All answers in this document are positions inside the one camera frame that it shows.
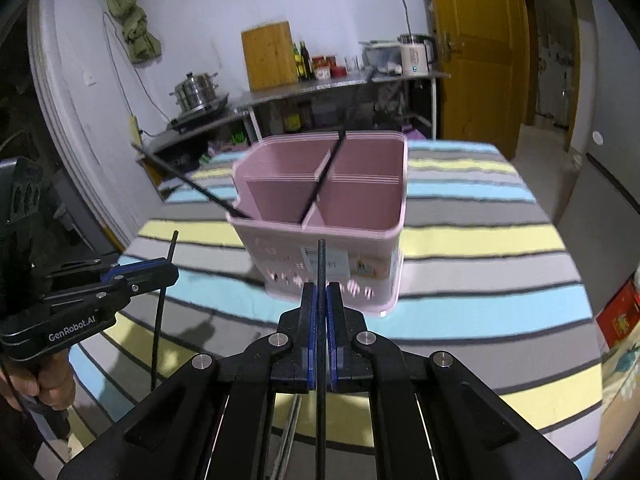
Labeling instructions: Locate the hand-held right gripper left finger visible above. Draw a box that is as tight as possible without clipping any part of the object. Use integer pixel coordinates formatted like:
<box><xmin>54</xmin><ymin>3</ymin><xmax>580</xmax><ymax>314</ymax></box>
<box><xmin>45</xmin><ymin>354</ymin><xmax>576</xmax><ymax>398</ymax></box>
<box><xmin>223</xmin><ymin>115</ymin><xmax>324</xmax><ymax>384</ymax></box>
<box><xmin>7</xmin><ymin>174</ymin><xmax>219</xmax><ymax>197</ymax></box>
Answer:
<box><xmin>57</xmin><ymin>283</ymin><xmax>317</xmax><ymax>480</ymax></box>

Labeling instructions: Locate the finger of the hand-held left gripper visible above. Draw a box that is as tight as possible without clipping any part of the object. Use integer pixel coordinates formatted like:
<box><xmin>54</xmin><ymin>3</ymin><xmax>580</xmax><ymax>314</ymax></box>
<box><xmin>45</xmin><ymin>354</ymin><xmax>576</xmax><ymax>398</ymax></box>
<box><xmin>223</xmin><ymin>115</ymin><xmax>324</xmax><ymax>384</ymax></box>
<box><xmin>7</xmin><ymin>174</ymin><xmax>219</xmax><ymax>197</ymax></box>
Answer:
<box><xmin>42</xmin><ymin>262</ymin><xmax>180</xmax><ymax>313</ymax></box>
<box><xmin>44</xmin><ymin>257</ymin><xmax>168</xmax><ymax>283</ymax></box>

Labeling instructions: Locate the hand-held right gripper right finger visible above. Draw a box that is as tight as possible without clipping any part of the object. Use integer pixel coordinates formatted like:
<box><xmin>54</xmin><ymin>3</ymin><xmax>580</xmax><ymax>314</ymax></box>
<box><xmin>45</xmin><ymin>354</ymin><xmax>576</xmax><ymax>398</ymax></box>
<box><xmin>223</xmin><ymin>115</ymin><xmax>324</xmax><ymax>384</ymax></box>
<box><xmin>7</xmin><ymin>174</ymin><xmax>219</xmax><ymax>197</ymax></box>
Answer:
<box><xmin>326</xmin><ymin>283</ymin><xmax>584</xmax><ymax>480</ymax></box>

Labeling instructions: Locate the black chopstick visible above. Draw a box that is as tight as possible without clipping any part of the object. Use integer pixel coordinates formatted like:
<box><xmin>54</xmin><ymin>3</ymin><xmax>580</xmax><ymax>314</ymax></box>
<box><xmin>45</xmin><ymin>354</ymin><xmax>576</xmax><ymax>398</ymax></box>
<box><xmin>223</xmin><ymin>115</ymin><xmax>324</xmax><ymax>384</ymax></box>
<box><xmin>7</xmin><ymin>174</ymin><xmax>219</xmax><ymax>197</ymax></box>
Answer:
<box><xmin>131</xmin><ymin>143</ymin><xmax>252</xmax><ymax>220</ymax></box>
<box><xmin>299</xmin><ymin>130</ymin><xmax>348</xmax><ymax>223</ymax></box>
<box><xmin>150</xmin><ymin>230</ymin><xmax>179</xmax><ymax>392</ymax></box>
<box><xmin>315</xmin><ymin>239</ymin><xmax>327</xmax><ymax>480</ymax></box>

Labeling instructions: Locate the pink plastic utensil holder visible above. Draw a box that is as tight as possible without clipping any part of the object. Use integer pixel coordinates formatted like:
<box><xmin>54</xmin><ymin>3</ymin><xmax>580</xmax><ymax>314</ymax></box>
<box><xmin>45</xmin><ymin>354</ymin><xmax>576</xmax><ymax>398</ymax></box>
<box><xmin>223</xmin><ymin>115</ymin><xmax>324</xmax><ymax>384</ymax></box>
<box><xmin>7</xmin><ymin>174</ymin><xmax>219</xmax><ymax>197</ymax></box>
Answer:
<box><xmin>226</xmin><ymin>131</ymin><xmax>408</xmax><ymax>317</ymax></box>

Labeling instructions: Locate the person's left hand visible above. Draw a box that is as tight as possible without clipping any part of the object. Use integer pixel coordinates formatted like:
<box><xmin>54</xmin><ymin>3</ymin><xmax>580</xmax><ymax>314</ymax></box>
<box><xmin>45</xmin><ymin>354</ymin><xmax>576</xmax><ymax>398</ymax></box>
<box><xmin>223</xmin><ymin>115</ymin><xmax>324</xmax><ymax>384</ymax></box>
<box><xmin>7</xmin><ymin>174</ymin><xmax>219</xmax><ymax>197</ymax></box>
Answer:
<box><xmin>4</xmin><ymin>345</ymin><xmax>77</xmax><ymax>412</ymax></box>

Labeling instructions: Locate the low steel table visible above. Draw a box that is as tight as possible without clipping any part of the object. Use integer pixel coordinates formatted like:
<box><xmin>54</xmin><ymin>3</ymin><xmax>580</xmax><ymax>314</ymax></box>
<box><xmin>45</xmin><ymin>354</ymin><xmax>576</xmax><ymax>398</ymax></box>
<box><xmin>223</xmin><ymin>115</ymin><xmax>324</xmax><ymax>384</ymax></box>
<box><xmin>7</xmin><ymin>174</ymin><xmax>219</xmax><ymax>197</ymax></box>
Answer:
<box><xmin>136</xmin><ymin>109</ymin><xmax>252</xmax><ymax>196</ymax></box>

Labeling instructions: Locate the black induction cooker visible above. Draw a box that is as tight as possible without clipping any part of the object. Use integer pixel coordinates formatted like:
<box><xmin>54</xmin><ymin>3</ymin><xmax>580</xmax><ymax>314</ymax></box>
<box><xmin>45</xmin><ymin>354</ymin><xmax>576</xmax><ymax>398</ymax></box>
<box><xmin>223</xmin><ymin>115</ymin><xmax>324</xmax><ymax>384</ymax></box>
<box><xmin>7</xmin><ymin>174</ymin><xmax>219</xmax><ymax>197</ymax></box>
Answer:
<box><xmin>166</xmin><ymin>101</ymin><xmax>232</xmax><ymax>134</ymax></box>

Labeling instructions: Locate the striped tablecloth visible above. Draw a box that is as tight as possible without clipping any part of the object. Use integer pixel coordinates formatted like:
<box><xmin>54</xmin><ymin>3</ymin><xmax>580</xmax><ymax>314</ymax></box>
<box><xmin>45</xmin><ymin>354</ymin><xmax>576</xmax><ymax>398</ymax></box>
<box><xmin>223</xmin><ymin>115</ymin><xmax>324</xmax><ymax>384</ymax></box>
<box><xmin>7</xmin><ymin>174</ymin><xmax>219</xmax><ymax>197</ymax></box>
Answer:
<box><xmin>67</xmin><ymin>140</ymin><xmax>605</xmax><ymax>468</ymax></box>

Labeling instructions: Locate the stainless steel steamer pot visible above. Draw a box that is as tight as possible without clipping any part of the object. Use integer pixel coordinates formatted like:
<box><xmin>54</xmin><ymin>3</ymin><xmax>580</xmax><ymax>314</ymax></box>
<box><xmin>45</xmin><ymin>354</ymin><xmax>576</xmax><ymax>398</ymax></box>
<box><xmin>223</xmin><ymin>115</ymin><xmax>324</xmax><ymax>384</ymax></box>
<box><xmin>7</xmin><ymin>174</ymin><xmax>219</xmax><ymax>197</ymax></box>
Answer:
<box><xmin>169</xmin><ymin>72</ymin><xmax>231</xmax><ymax>112</ymax></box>

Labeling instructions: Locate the green hanging cloth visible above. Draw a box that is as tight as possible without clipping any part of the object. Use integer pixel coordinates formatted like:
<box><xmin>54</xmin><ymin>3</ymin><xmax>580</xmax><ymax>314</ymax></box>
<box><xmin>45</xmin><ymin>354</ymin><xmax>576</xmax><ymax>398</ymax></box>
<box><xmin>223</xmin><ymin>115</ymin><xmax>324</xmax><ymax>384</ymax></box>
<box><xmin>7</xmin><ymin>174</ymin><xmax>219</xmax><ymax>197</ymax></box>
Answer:
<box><xmin>101</xmin><ymin>0</ymin><xmax>164</xmax><ymax>65</ymax></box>

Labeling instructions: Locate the wooden cutting board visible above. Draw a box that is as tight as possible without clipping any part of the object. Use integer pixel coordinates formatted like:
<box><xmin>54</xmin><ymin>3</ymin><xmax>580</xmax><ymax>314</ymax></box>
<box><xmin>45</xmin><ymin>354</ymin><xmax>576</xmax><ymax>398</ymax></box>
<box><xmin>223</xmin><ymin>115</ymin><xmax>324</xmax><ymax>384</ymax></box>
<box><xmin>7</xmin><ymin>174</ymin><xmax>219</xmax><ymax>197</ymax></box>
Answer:
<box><xmin>240</xmin><ymin>22</ymin><xmax>300</xmax><ymax>93</ymax></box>

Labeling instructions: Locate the steel kitchen counter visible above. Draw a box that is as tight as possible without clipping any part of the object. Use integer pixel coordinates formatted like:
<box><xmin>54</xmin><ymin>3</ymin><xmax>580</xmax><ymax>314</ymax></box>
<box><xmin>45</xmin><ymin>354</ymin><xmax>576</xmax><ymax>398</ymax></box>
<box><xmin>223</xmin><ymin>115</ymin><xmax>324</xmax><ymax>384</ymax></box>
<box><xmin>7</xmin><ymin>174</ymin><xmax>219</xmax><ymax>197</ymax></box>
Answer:
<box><xmin>231</xmin><ymin>67</ymin><xmax>452</xmax><ymax>142</ymax></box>

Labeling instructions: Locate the clear plastic storage box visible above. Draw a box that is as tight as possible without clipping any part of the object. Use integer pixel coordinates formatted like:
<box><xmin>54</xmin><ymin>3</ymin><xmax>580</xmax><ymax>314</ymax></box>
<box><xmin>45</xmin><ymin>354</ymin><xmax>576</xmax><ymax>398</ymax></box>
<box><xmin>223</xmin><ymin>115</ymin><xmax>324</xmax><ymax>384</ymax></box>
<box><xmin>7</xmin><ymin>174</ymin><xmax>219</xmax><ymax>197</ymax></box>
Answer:
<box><xmin>360</xmin><ymin>40</ymin><xmax>404</xmax><ymax>74</ymax></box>

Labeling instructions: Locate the red cardboard box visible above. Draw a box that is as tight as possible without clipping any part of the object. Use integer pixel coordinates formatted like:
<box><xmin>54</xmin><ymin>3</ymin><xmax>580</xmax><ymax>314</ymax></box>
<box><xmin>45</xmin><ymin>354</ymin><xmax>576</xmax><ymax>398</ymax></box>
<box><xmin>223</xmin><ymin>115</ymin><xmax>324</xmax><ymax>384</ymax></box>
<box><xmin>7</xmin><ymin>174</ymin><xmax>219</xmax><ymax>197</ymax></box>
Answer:
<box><xmin>594</xmin><ymin>279</ymin><xmax>640</xmax><ymax>347</ymax></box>

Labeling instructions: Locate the grey refrigerator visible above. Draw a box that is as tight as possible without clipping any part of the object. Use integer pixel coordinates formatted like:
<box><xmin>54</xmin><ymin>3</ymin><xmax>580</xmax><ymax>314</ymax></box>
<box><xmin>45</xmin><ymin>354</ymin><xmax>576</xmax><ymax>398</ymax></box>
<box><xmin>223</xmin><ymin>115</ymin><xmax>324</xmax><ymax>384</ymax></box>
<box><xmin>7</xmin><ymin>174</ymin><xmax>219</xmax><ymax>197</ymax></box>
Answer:
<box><xmin>551</xmin><ymin>0</ymin><xmax>640</xmax><ymax>311</ymax></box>

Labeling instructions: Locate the white electric kettle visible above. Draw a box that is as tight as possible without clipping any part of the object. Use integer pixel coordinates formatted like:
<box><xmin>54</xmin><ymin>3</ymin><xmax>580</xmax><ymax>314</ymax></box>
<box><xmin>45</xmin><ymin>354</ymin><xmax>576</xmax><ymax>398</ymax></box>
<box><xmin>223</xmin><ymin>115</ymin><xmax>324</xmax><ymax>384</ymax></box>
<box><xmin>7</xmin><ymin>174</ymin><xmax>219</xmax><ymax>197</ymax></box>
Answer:
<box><xmin>398</xmin><ymin>33</ymin><xmax>439</xmax><ymax>79</ymax></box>

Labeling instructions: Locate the floral printed cloth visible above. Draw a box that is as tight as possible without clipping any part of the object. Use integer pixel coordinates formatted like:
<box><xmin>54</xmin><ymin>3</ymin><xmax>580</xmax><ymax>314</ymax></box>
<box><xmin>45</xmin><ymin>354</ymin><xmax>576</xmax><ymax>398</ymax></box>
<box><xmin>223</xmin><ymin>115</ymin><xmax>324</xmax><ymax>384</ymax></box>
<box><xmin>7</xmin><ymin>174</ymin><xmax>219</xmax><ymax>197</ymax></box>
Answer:
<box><xmin>599</xmin><ymin>340</ymin><xmax>640</xmax><ymax>466</ymax></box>

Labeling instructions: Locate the yellow wooden door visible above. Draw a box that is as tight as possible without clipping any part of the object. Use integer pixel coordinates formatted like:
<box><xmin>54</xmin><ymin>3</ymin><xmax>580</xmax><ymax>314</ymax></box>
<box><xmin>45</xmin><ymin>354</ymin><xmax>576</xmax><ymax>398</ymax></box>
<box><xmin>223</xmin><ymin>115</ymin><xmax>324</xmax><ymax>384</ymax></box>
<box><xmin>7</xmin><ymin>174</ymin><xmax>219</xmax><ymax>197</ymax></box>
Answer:
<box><xmin>422</xmin><ymin>0</ymin><xmax>532</xmax><ymax>160</ymax></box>

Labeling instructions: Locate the black wall cable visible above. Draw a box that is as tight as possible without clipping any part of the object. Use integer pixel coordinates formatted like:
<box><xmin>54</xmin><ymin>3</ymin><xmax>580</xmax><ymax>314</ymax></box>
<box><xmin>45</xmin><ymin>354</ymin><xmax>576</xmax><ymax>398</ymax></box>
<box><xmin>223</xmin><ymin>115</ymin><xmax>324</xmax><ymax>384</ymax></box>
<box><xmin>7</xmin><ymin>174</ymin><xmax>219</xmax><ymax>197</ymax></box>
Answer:
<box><xmin>101</xmin><ymin>10</ymin><xmax>172</xmax><ymax>137</ymax></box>

